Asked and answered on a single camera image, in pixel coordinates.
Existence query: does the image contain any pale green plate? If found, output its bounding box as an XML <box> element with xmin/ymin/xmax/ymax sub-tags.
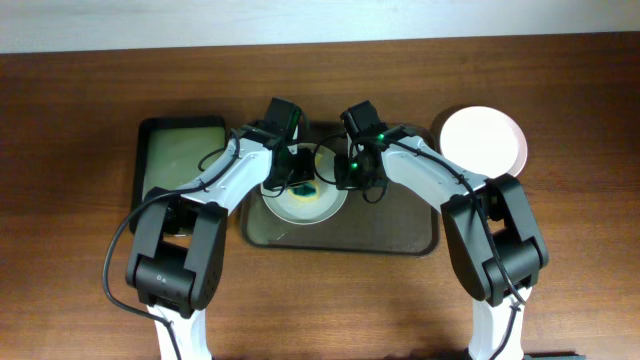
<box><xmin>261</xmin><ymin>142</ymin><xmax>350</xmax><ymax>226</ymax></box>

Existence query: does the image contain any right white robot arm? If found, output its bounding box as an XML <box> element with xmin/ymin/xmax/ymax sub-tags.
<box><xmin>335</xmin><ymin>126</ymin><xmax>549</xmax><ymax>359</ymax></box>

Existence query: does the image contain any white plate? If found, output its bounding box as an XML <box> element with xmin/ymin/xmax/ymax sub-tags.
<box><xmin>437</xmin><ymin>105</ymin><xmax>528</xmax><ymax>178</ymax></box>

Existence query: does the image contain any green and yellow sponge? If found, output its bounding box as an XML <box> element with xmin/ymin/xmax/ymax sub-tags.
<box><xmin>289</xmin><ymin>182</ymin><xmax>319</xmax><ymax>202</ymax></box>

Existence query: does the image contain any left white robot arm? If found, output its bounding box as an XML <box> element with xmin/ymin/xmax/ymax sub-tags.
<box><xmin>123</xmin><ymin>125</ymin><xmax>299</xmax><ymax>359</ymax></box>

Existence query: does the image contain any black tray of soapy water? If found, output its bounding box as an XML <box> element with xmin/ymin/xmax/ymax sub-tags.
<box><xmin>131</xmin><ymin>115</ymin><xmax>227</xmax><ymax>208</ymax></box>

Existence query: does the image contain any brown serving tray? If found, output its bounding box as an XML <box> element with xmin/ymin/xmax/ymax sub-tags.
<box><xmin>239</xmin><ymin>120</ymin><xmax>441</xmax><ymax>257</ymax></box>

